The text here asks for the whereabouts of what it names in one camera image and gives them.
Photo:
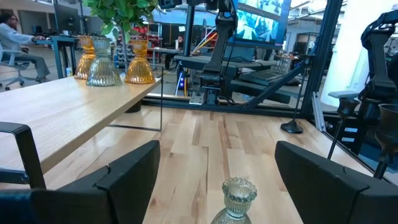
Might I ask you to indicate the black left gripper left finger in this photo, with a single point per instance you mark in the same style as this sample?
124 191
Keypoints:
124 186

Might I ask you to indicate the white bottle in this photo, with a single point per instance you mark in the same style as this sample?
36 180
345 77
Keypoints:
69 72

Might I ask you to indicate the amber glass candle holder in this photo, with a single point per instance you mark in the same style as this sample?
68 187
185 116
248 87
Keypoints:
140 68
83 65

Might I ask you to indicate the person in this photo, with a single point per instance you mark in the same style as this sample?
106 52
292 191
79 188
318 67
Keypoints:
12 39

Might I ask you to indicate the clear glass candle holder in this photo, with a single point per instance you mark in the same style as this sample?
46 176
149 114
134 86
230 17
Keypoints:
103 71
237 202

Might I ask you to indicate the office chair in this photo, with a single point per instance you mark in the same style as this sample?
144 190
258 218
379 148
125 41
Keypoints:
12 65

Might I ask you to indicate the green plant in black pot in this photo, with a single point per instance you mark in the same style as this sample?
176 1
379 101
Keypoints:
118 12

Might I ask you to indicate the wooden shelf with black legs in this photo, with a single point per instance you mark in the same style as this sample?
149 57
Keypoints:
62 105

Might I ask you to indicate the black other-station robot arm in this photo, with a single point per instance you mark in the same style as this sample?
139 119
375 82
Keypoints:
377 62

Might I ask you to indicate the black metal candlestick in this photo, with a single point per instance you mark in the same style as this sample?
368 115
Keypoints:
291 127
346 107
388 130

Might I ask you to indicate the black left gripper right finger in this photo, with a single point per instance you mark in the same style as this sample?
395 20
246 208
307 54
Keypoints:
326 199

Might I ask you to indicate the dark grey side desk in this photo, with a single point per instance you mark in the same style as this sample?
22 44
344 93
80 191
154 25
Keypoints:
192 62

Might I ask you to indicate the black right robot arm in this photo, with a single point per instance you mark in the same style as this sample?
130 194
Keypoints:
217 46

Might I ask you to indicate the white round pillar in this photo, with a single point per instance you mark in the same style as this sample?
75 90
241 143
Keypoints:
345 46

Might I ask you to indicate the dark computer monitor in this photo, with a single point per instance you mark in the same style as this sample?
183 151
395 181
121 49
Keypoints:
66 18

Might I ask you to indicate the blue-grey desk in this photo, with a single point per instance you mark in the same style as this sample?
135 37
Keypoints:
59 40

